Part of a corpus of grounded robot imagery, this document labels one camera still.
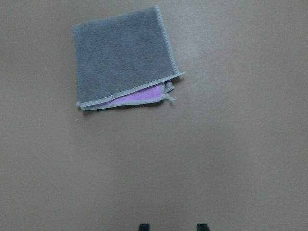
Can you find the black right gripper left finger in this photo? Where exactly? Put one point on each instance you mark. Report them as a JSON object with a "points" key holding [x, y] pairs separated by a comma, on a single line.
{"points": [[144, 227]]}

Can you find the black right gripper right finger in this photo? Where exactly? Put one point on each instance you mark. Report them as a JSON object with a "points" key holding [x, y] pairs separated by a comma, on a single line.
{"points": [[202, 227]]}

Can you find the grey folded cloth stack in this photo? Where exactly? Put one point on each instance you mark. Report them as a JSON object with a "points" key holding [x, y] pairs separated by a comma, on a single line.
{"points": [[123, 60]]}

